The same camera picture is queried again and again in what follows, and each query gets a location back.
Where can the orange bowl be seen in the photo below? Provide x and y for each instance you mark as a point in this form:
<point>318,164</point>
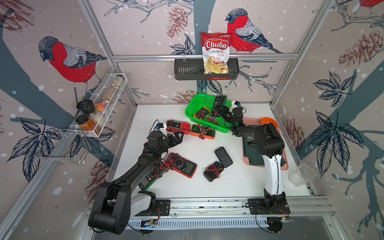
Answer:
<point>267,120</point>

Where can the wire hook rack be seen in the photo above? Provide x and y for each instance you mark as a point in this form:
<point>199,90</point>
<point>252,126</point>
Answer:
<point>73,148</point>

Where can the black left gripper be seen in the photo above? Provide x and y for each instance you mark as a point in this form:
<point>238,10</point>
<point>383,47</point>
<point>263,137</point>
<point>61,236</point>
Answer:
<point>178,140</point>

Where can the black lid spice jar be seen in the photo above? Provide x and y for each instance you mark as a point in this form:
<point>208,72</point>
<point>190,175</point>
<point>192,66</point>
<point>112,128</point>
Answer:
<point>87,107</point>

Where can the yellow multimeter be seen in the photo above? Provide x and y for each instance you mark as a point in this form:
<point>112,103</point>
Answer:
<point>202,113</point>

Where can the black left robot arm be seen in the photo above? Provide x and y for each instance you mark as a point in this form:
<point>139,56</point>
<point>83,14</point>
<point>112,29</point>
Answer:
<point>111,210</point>

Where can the pink tray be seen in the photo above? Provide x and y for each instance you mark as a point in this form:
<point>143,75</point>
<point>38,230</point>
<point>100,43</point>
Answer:
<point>255,121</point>

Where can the black case with leads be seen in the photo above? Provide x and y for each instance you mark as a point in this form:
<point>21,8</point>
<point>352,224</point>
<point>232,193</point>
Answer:
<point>213,171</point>

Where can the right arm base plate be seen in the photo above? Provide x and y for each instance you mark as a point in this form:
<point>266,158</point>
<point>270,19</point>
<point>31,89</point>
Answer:
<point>258,206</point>

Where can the orange multimeter with leads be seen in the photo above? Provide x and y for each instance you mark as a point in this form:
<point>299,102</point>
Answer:
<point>202,132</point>

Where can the black flat case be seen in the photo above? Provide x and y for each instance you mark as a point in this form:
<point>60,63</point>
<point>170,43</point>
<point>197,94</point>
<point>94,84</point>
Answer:
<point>223,157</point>

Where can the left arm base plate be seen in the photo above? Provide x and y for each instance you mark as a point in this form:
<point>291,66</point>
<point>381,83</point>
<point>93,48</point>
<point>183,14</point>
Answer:
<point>156,208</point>

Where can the Chuba cassava chips bag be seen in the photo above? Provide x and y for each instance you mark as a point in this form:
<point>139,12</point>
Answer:
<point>216,52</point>

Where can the green multimeter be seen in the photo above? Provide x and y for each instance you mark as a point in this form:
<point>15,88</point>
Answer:
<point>156,173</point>

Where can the green plastic basket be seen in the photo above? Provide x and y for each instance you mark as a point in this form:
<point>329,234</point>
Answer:
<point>216,123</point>

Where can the red black large multimeter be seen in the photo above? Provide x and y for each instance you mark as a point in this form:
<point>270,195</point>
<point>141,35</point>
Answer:
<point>177,163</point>

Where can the orange spice jar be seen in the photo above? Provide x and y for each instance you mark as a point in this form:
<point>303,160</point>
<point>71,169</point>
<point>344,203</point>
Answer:
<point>85,123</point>

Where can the white wire spice rack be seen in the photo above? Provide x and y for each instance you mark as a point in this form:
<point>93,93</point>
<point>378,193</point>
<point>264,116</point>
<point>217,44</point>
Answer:
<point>105,100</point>

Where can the black multimeter face down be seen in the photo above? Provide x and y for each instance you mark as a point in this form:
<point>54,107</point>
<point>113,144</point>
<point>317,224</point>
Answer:
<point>218,102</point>

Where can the clear plastic container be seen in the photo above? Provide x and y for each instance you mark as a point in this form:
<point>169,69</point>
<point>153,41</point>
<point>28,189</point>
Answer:
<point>304,174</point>

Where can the black wall basket shelf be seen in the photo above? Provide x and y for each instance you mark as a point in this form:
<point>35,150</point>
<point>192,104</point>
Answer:
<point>196,69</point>

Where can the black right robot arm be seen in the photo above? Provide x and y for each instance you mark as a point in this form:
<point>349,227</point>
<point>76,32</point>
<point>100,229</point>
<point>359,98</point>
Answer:
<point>270,145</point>

